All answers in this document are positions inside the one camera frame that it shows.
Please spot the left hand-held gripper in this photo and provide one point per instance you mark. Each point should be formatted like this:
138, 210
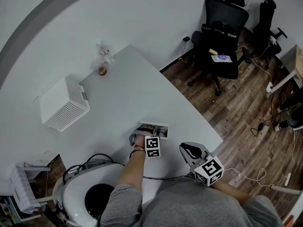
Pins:
152, 146

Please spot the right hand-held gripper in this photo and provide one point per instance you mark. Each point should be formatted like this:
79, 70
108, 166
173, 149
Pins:
209, 172

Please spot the white glasses case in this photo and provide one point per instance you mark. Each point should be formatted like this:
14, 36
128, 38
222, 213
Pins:
154, 123

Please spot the person's right forearm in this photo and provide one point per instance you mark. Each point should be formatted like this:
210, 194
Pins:
229, 190

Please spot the person's left forearm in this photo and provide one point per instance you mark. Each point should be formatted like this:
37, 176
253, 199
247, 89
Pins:
132, 171

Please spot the person's left hand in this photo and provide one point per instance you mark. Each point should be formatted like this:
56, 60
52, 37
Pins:
140, 141

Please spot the person's grey sweater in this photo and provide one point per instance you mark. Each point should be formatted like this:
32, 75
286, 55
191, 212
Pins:
184, 204

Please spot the clear cup with red base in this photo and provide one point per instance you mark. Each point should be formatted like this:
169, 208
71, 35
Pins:
101, 70

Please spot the clear crumpled plastic bottle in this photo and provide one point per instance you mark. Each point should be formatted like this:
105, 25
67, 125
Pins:
105, 52

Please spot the white perforated storage basket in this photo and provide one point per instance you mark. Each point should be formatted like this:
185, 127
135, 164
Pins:
62, 103

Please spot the long white power strip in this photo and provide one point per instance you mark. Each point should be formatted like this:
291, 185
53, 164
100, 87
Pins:
287, 179

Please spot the white metal bar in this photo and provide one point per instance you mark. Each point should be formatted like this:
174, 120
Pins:
285, 190

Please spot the yellow packet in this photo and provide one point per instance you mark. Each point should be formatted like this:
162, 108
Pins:
213, 51

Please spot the white and blue packet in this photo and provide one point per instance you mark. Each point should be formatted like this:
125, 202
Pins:
221, 58

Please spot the white dome device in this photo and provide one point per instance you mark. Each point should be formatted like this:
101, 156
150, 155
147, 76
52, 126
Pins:
73, 197

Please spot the white metal rack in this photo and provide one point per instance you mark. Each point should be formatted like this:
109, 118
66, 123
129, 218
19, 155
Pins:
35, 168

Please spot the black mesh chair with headrest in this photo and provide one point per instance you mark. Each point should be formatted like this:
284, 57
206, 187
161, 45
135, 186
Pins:
225, 15

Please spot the light wooden side table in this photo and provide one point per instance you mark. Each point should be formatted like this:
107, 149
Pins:
296, 60

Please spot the black office chair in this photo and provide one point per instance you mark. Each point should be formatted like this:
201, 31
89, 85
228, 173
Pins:
266, 25

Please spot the black wall adapter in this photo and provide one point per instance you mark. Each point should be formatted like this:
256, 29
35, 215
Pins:
186, 39

